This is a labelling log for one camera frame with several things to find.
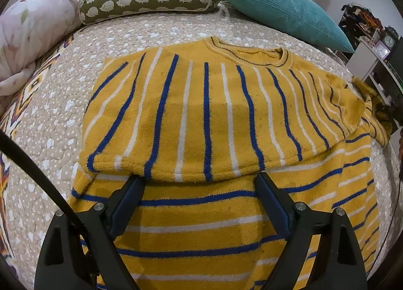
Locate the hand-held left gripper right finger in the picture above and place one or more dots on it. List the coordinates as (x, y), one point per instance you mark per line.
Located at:
(278, 211)

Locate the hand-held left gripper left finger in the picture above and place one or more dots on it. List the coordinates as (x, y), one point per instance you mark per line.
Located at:
(126, 211)

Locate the yellow striped knit sweater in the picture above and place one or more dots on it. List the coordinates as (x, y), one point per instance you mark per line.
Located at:
(220, 113)

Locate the cluttered white shelf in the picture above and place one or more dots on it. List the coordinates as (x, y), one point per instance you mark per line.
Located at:
(368, 50)

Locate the teal ribbed pillow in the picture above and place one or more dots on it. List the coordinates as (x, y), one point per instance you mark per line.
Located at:
(283, 9)

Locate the pink floral duvet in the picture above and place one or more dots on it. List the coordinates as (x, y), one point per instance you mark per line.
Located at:
(37, 25)

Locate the black table clock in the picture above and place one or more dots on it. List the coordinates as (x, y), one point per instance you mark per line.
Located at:
(391, 38)

